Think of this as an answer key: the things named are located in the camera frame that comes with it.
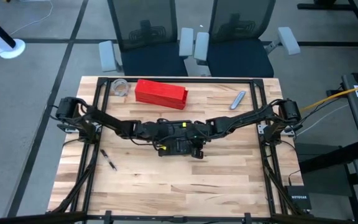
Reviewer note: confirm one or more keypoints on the black Netgear network switch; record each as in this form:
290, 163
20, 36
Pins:
298, 199

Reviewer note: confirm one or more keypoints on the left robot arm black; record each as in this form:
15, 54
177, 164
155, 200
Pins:
110, 119

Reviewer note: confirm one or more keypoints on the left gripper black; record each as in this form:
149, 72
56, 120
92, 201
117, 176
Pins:
154, 130

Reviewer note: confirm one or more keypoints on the black pen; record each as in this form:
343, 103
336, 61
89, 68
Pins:
108, 160

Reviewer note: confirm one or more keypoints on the mesh-back office chair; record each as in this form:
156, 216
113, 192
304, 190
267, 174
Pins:
154, 59
239, 59

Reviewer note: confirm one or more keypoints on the grey folding utility knife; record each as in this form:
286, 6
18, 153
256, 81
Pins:
237, 100

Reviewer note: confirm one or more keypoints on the clear tape roll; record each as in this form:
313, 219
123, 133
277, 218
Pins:
120, 87

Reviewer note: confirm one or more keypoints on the white pole stand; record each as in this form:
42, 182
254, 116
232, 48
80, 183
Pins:
11, 48

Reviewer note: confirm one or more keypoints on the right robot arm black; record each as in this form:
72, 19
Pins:
244, 119

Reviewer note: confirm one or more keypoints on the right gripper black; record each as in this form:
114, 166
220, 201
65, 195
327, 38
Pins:
200, 130

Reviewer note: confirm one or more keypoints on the red plastic bin stack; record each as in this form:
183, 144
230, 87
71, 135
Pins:
160, 93

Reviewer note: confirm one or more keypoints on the black plastic tool case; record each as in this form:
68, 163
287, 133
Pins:
179, 148

